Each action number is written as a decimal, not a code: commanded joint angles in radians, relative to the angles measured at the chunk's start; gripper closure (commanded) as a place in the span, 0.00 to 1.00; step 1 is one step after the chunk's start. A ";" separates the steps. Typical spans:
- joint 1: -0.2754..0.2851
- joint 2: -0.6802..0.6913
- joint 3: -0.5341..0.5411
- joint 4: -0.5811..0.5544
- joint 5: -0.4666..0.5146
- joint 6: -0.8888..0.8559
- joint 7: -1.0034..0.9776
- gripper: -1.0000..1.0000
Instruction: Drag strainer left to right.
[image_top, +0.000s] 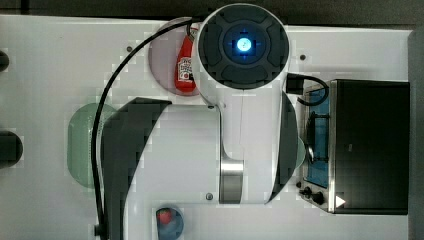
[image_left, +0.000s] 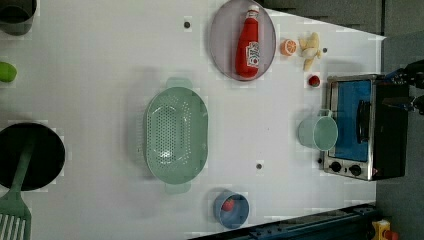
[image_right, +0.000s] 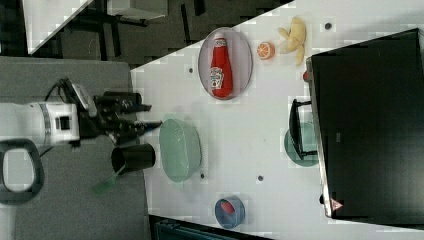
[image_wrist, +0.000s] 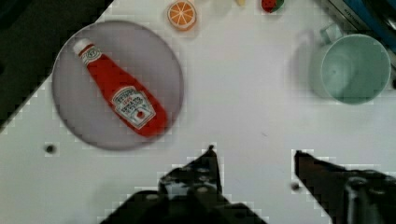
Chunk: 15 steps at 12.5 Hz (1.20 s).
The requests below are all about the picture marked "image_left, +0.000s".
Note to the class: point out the green plastic strainer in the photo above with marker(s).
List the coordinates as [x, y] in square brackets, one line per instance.
[176, 135]

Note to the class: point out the red ketchup bottle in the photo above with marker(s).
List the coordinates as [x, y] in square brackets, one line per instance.
[248, 50]

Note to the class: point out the strawberry toy in bowl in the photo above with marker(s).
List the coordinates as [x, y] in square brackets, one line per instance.
[228, 205]

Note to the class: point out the translucent purple plate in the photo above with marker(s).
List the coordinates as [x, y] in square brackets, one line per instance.
[224, 33]

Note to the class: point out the blue bowl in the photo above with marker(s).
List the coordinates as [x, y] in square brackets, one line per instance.
[237, 217]

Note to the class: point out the orange slice toy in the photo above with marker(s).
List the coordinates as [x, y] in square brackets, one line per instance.
[288, 47]

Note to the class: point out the red strawberry toy on table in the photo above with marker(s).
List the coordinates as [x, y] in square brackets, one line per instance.
[314, 81]

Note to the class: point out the green mug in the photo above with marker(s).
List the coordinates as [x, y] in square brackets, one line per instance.
[318, 132]

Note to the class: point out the peeled banana toy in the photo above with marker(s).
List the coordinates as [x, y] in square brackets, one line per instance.
[310, 50]

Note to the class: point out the silver black toaster oven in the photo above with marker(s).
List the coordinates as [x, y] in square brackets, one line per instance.
[372, 136]

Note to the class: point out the black round pan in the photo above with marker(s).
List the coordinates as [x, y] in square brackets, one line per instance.
[47, 159]

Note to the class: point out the yellow red emergency button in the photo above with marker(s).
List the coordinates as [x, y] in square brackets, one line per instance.
[383, 231]

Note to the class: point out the green lime toy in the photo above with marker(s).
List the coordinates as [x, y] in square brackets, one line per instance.
[7, 72]

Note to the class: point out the green slotted spatula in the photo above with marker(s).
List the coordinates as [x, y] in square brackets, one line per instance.
[15, 215]

